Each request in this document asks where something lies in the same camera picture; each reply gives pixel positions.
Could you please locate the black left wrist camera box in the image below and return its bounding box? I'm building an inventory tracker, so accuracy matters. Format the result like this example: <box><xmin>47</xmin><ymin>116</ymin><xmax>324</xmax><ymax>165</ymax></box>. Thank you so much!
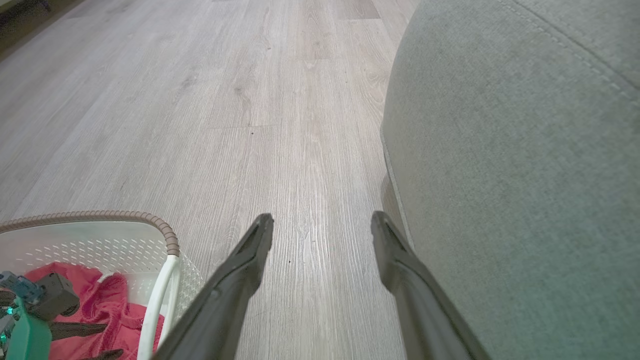
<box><xmin>32</xmin><ymin>272</ymin><xmax>81</xmax><ymax>321</ymax></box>

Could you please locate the grey fabric sofa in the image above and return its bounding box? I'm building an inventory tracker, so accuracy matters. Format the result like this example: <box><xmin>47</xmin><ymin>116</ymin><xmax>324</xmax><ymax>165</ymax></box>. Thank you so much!
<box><xmin>380</xmin><ymin>0</ymin><xmax>640</xmax><ymax>360</ymax></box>

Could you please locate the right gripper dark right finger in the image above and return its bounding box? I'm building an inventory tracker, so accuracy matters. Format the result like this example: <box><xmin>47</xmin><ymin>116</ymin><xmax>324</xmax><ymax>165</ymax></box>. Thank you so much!
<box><xmin>371</xmin><ymin>211</ymin><xmax>493</xmax><ymax>360</ymax></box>

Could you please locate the red and white garment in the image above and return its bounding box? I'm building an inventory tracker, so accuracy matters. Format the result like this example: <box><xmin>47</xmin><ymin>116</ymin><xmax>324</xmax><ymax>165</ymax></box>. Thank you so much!
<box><xmin>22</xmin><ymin>261</ymin><xmax>166</xmax><ymax>360</ymax></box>

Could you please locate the blue left camera connector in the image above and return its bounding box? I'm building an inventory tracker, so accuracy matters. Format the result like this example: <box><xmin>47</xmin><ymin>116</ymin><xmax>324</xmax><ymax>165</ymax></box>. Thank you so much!
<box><xmin>0</xmin><ymin>271</ymin><xmax>45</xmax><ymax>305</ymax></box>

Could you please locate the white perforated laundry basket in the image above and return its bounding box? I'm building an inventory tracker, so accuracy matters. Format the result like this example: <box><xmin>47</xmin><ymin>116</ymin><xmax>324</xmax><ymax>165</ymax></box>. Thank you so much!
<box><xmin>0</xmin><ymin>210</ymin><xmax>206</xmax><ymax>360</ymax></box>

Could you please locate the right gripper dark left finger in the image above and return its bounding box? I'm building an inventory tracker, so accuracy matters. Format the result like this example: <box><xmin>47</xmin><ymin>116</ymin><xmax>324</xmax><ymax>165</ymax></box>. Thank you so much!
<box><xmin>150</xmin><ymin>213</ymin><xmax>275</xmax><ymax>360</ymax></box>

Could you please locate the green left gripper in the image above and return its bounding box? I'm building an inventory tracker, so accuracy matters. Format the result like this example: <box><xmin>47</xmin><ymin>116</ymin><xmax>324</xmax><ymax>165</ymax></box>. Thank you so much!
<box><xmin>0</xmin><ymin>295</ymin><xmax>124</xmax><ymax>360</ymax></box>

